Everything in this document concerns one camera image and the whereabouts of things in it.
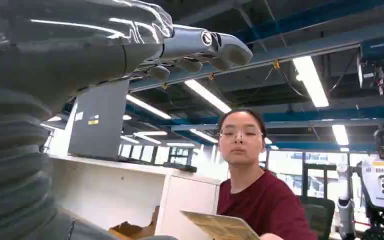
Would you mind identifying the dark office chair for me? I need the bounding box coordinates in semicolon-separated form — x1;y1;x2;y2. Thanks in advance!
297;195;336;240

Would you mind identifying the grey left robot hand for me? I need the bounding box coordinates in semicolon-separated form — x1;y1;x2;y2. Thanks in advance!
0;0;254;117

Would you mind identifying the person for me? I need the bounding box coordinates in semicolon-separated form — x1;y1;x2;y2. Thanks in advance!
216;108;319;240

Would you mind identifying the long ceiling light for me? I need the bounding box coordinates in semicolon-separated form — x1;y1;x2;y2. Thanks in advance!
291;55;330;108
189;128;219;144
331;124;350;147
183;79;233;114
125;94;173;120

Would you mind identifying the white humanoid robot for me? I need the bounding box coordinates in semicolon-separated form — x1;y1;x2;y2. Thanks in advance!
336;125;384;240

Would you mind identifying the yellow printed card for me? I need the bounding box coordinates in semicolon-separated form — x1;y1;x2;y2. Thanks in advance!
180;209;261;240

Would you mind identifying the white cabinet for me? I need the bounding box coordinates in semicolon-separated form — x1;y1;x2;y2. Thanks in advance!
48;154;222;240

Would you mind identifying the ribbed grey left arm sleeve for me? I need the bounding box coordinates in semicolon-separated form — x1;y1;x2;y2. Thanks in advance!
0;86;120;240

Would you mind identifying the blue overhead hoist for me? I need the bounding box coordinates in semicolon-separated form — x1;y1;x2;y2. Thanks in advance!
356;35;384;97

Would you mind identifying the dark grey monitor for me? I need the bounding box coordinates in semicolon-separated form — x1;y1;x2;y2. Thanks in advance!
67;78;131;162

